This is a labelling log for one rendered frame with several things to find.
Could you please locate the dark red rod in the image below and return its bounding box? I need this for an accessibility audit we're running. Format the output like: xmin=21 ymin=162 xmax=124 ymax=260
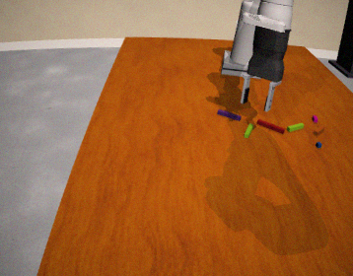
xmin=257 ymin=119 xmax=285 ymax=134

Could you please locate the purple rod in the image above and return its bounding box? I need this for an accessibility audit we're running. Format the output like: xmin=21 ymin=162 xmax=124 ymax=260
xmin=217 ymin=109 xmax=242 ymax=121

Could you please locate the lime green rod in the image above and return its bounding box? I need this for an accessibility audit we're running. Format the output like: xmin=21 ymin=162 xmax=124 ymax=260
xmin=244 ymin=124 xmax=253 ymax=138
xmin=287 ymin=123 xmax=305 ymax=132

